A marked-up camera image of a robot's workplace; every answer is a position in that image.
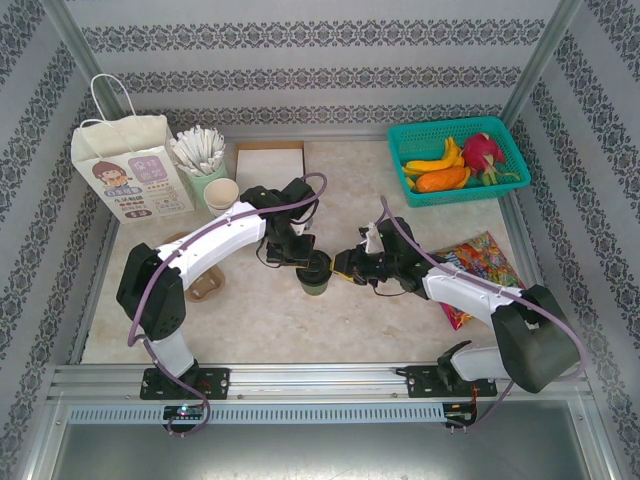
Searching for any white napkin stack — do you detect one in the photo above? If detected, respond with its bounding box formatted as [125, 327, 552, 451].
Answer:
[235, 147, 305, 192]

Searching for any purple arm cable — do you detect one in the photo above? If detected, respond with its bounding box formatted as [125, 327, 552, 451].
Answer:
[379, 195, 587, 432]
[128, 172, 329, 439]

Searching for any left circuit board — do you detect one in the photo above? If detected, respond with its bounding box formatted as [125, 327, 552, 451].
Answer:
[163, 405, 206, 420]

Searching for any white cartoon print paper bag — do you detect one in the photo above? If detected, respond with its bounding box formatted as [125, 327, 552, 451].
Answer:
[69, 73, 199, 225]

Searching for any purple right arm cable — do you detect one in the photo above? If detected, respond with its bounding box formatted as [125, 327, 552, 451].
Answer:
[379, 195, 587, 432]

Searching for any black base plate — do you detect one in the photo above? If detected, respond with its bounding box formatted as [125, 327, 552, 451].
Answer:
[139, 367, 231, 401]
[404, 364, 499, 399]

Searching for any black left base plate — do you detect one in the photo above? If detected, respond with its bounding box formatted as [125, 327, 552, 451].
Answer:
[139, 367, 231, 401]

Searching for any mint green straw holder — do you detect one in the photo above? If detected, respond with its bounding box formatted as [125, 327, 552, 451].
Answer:
[175, 159, 230, 211]

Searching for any yellow banana bunch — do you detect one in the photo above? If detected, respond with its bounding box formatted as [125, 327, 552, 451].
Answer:
[403, 135, 466, 177]

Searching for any brown cardboard cup carrier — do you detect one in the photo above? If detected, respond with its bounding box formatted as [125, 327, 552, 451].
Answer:
[159, 232, 226, 304]

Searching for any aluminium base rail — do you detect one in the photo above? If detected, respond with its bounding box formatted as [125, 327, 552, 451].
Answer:
[47, 363, 594, 401]

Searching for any aluminium side rail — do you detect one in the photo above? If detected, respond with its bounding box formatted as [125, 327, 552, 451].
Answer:
[67, 219, 124, 365]
[497, 192, 571, 361]

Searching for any black plastic cup lid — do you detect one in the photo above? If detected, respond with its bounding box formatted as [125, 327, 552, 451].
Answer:
[294, 251, 334, 283]

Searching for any right circuit board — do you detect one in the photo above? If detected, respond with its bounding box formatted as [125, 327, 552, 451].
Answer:
[444, 403, 479, 424]

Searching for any circuit board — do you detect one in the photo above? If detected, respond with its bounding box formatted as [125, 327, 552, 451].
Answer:
[444, 403, 479, 424]
[163, 405, 206, 420]

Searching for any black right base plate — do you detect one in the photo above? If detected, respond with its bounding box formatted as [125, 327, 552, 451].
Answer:
[404, 364, 499, 399]

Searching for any pink dragon fruit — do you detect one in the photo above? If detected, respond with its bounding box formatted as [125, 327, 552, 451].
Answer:
[460, 132, 521, 187]

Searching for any grey slotted cable duct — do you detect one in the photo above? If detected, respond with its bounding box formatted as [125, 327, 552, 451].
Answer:
[67, 402, 446, 424]

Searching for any colourful candy bag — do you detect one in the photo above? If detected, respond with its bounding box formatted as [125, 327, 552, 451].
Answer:
[432, 230, 527, 331]

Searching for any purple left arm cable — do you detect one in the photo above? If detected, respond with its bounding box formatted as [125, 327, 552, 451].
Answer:
[128, 172, 329, 439]

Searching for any brown cardboard box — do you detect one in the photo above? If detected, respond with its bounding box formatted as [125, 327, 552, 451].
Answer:
[233, 140, 307, 196]

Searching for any teal plastic basket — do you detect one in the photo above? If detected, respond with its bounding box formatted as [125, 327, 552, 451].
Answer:
[387, 115, 532, 209]

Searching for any white wrapped straws bundle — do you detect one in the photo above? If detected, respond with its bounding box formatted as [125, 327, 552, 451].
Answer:
[168, 125, 227, 176]

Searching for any aluminium back rail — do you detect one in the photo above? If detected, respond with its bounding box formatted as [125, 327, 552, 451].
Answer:
[219, 132, 392, 145]

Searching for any aluminium frame post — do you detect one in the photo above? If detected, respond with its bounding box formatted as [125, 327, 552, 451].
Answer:
[38, 0, 141, 154]
[499, 0, 585, 129]

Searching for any green paper coffee cup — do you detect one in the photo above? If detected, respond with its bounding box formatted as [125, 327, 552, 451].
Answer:
[298, 274, 332, 298]

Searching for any orange mango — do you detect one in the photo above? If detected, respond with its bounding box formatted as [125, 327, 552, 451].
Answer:
[415, 167, 469, 194]

